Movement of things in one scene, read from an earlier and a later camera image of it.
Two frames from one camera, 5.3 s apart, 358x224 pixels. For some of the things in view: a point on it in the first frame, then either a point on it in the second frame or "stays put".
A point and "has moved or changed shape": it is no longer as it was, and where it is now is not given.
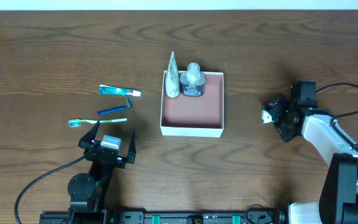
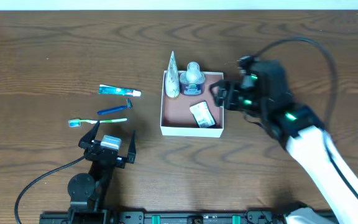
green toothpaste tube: (108, 89) stays put
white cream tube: (173, 80) stays put
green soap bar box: (266, 117) has moved or changed shape
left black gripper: (105, 154) stays put
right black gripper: (282, 116) to (232, 98)
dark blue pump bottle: (192, 83) stays put
